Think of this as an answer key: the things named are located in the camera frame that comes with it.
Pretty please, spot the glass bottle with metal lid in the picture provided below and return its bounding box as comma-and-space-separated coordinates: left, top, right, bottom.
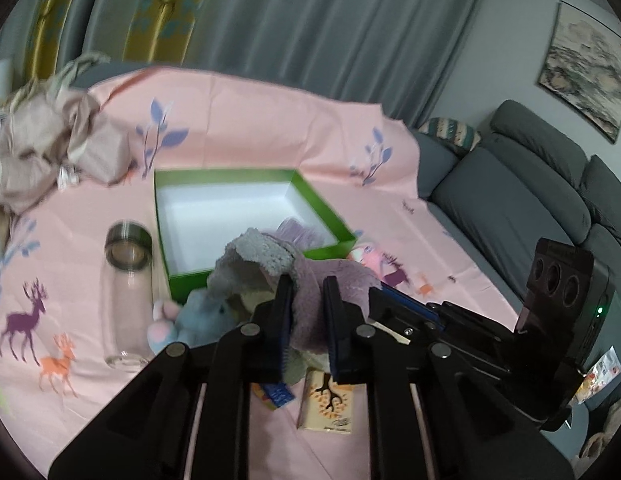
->
103, 220, 156, 368

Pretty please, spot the framed wall painting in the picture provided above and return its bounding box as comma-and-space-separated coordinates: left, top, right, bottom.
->
537, 1, 621, 145

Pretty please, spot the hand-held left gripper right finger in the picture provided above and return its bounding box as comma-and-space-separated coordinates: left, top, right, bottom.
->
323, 276, 574, 480

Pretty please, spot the beige furry cloth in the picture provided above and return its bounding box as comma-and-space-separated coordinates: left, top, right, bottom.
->
578, 395, 621, 461

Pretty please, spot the white orange paper packet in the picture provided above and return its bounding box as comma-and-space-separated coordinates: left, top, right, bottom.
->
573, 345, 621, 406

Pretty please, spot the grey sofa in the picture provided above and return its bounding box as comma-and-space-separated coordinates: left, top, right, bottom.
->
418, 100, 621, 461

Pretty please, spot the purple fluffy cloth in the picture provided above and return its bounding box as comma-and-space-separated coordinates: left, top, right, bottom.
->
275, 216, 384, 356

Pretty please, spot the patterned cushion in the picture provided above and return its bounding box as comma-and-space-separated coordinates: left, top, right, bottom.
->
418, 117, 484, 155

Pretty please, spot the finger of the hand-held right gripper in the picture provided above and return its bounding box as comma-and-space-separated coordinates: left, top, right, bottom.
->
379, 282, 516, 333
369, 289, 514, 376

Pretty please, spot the pink printed bed sheet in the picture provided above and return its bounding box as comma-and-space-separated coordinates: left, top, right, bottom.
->
0, 67, 521, 480

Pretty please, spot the blue orange tissue packet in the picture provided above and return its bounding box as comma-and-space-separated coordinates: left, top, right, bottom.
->
250, 383, 294, 412

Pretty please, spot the green cardboard box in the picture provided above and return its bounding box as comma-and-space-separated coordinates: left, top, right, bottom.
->
154, 169, 358, 305

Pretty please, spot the crumpled white paper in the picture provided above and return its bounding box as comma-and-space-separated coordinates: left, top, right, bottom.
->
58, 162, 82, 191

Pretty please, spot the beige tree print tissue packet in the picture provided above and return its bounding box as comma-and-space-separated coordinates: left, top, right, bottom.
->
296, 367, 356, 433

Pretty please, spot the crumpled beige bedding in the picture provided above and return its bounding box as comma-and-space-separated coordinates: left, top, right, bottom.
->
0, 70, 134, 211

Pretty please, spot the grey-green cloth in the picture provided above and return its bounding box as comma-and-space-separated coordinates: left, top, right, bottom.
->
50, 51, 112, 91

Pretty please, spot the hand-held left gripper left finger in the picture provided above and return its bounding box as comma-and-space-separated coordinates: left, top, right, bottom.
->
48, 274, 296, 480

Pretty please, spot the white cylinder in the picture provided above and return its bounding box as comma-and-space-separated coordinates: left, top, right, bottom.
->
0, 60, 14, 107

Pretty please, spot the yellowish cream fluffy cloth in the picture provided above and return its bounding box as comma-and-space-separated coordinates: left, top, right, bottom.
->
230, 287, 278, 323

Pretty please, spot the blue plush toy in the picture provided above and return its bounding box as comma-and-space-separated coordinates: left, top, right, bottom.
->
147, 287, 251, 358

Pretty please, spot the green fluffy cloth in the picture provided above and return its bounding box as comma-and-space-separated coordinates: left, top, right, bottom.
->
212, 227, 298, 303

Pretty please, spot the grey and yellow curtain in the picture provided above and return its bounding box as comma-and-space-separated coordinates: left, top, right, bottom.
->
0, 0, 494, 126

